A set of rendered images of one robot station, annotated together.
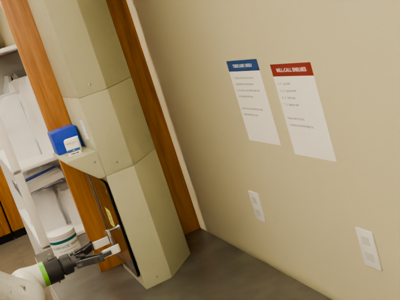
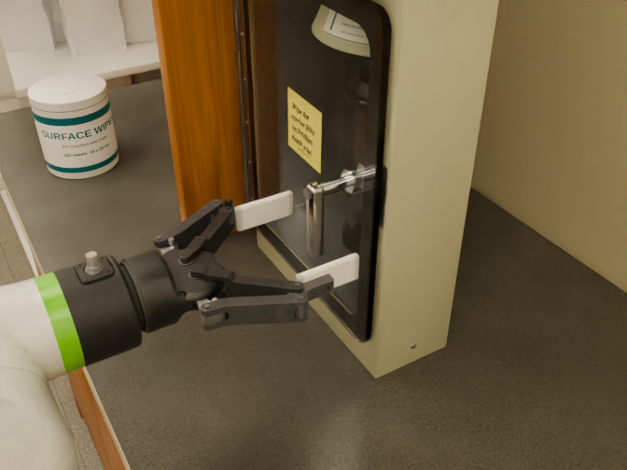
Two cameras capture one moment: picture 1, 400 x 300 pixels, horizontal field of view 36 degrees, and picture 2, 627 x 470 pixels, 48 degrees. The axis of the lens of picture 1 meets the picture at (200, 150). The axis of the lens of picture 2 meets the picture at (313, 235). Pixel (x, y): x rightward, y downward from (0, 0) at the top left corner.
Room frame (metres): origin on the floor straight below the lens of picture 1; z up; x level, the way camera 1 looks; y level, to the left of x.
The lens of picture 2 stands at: (1.65, 0.54, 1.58)
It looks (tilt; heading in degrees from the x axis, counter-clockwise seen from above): 36 degrees down; 349
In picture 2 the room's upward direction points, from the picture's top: straight up
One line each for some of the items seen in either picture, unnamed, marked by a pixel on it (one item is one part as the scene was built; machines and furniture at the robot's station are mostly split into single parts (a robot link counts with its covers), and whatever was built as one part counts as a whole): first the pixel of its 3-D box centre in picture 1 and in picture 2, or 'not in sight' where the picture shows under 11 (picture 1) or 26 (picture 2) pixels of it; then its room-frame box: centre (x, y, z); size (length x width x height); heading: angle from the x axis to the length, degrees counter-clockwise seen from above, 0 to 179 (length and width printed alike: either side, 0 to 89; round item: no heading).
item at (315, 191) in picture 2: (114, 237); (327, 214); (2.26, 0.41, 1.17); 0.05 x 0.03 x 0.10; 110
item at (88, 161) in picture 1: (77, 164); not in sight; (2.35, 0.46, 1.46); 0.32 x 0.12 x 0.10; 20
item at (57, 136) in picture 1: (65, 139); not in sight; (2.44, 0.50, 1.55); 0.10 x 0.10 x 0.09; 20
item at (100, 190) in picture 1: (112, 222); (302, 145); (2.37, 0.42, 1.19); 0.30 x 0.01 x 0.40; 19
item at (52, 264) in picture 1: (53, 268); (100, 305); (2.17, 0.64, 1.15); 0.09 x 0.06 x 0.12; 20
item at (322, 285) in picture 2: (105, 255); (313, 296); (2.15, 0.44, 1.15); 0.05 x 0.03 x 0.01; 110
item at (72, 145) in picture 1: (73, 146); not in sight; (2.31, 0.45, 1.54); 0.05 x 0.05 x 0.06; 3
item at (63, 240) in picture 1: (65, 244); (76, 125); (2.84, 0.75, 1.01); 0.13 x 0.13 x 0.15
